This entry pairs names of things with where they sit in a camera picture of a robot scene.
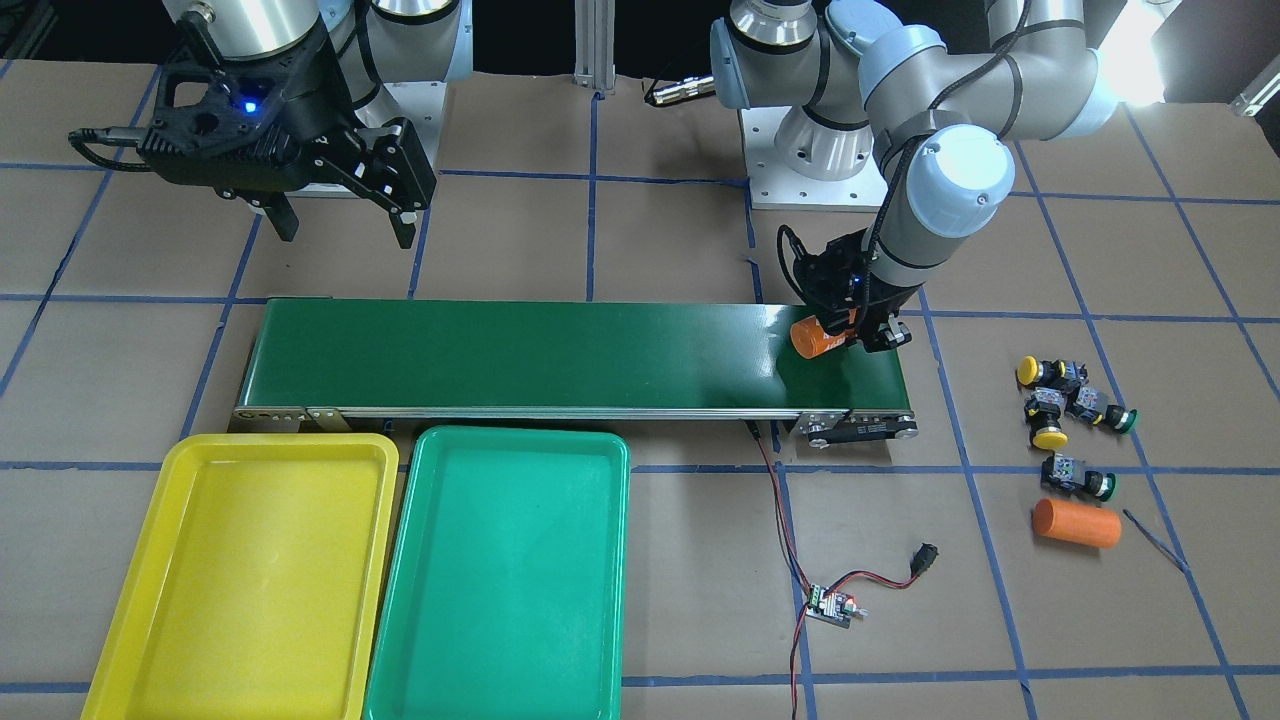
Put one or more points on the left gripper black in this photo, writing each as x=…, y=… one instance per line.
x=880, y=308

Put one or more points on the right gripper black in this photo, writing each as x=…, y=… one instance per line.
x=318, y=112

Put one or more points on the orange cylinder printed 4680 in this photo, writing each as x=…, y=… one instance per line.
x=810, y=338

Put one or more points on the yellow push button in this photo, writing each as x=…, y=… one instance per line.
x=1064, y=376
x=1043, y=411

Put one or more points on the green push button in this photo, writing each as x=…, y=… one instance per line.
x=1095, y=408
x=1074, y=477

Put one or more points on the plain orange cylinder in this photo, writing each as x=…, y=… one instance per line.
x=1068, y=521

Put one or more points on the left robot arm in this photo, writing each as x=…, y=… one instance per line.
x=861, y=87

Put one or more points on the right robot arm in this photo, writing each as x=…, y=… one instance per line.
x=377, y=42

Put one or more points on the green conveyor belt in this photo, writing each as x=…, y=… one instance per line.
x=330, y=361

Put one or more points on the small motor controller board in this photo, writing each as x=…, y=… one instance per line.
x=832, y=607

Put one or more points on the yellow plastic tray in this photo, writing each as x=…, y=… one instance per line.
x=254, y=587

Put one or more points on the green plastic tray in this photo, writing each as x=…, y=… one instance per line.
x=506, y=593

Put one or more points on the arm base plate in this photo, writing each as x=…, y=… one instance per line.
x=795, y=163
x=421, y=102

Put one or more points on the aluminium frame post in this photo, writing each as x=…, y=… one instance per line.
x=593, y=41

